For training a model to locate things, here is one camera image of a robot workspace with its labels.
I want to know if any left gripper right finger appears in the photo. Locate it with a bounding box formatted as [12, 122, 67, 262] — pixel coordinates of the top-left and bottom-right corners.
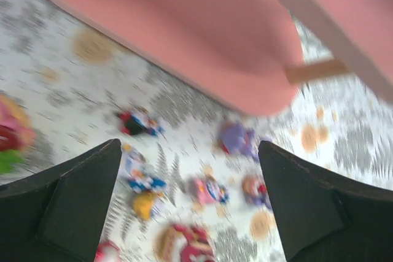
[259, 141, 392, 262]

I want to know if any blue white duck figure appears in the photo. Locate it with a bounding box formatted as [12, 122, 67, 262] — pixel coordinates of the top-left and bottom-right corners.
[122, 144, 167, 195]

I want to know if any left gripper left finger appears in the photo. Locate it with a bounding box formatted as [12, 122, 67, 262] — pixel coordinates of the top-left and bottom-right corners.
[1, 139, 122, 261]

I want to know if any pink flowerpot toy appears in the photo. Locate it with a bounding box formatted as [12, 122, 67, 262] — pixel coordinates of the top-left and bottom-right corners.
[1, 94, 35, 174]

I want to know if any purple bunny head toy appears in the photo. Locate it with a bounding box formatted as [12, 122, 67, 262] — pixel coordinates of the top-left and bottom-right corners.
[218, 121, 259, 162]

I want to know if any pink lying figure toy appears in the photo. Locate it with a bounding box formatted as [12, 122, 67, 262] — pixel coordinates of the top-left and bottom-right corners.
[94, 241, 122, 262]

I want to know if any strawberry cake toy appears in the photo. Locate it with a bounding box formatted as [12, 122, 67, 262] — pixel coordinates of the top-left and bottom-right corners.
[155, 223, 217, 262]

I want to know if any pink three-tier shelf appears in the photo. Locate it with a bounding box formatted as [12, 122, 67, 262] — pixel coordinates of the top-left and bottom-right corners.
[51, 0, 392, 115]

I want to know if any black red mouse figure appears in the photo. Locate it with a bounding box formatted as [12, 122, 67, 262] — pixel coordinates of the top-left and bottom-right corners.
[115, 107, 163, 136]

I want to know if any floral table mat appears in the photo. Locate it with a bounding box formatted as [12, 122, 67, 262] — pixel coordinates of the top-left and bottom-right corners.
[1, 0, 392, 261]

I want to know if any yellow blue duck figure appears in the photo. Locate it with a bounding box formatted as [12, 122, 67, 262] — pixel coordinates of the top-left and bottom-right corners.
[132, 191, 165, 220]

